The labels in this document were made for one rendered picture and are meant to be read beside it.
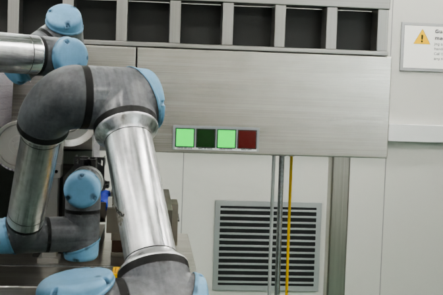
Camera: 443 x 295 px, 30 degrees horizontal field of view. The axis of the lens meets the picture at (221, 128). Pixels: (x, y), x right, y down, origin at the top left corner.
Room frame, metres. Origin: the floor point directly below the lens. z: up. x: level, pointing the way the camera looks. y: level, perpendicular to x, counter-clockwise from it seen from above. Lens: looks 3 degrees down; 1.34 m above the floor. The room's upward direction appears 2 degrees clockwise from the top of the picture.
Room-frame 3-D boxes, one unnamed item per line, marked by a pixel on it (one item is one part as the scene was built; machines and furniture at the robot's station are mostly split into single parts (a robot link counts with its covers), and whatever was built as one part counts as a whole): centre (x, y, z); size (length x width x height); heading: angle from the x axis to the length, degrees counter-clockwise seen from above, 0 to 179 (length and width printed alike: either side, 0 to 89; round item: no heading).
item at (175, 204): (2.22, 0.12, 0.96); 0.10 x 0.03 x 0.11; 5
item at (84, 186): (1.76, 0.29, 1.11); 0.11 x 0.08 x 0.09; 5
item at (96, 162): (1.92, 0.30, 1.12); 0.12 x 0.08 x 0.09; 5
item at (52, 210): (1.98, 0.41, 1.05); 0.06 x 0.05 x 0.31; 5
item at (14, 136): (2.14, 0.50, 1.17); 0.26 x 0.12 x 0.12; 5
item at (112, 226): (2.20, 0.21, 1.00); 0.40 x 0.16 x 0.06; 5
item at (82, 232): (1.75, 0.31, 1.01); 0.11 x 0.08 x 0.11; 113
